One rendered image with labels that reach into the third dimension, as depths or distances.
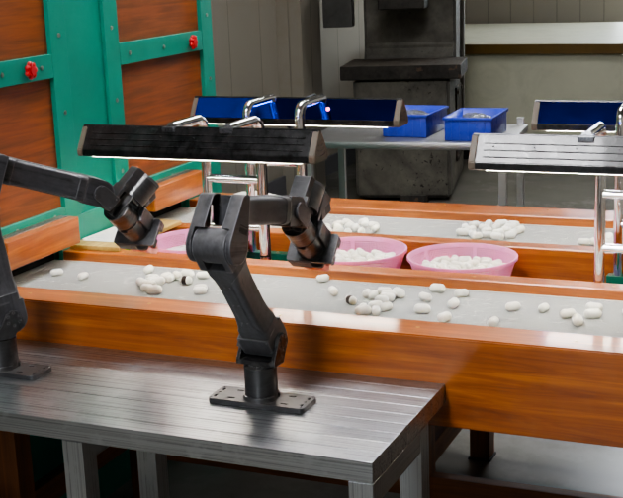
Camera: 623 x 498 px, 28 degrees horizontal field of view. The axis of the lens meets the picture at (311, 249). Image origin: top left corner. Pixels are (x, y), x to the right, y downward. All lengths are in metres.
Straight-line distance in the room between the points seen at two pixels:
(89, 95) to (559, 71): 5.59
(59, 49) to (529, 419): 1.56
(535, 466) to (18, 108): 1.79
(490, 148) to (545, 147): 0.11
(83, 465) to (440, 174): 5.28
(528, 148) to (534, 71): 6.05
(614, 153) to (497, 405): 0.56
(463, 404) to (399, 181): 5.09
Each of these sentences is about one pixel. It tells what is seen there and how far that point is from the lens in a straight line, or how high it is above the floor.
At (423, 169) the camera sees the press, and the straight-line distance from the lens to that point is 7.44.
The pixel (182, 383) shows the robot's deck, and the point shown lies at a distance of 2.50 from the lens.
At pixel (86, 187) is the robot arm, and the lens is 2.62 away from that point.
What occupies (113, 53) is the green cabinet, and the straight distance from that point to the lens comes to 3.47.
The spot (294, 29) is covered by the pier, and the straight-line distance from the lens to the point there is 7.64.
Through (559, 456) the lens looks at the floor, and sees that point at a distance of 3.83.
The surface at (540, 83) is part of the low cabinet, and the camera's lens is 8.65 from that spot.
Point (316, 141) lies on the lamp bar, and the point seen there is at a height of 1.09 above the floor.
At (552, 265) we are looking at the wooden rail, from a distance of 3.11.
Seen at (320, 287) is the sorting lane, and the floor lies 0.74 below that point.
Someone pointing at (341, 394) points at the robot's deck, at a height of 0.67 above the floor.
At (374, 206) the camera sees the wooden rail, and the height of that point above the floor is 0.77.
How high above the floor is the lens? 1.51
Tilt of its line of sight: 14 degrees down
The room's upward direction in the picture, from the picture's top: 2 degrees counter-clockwise
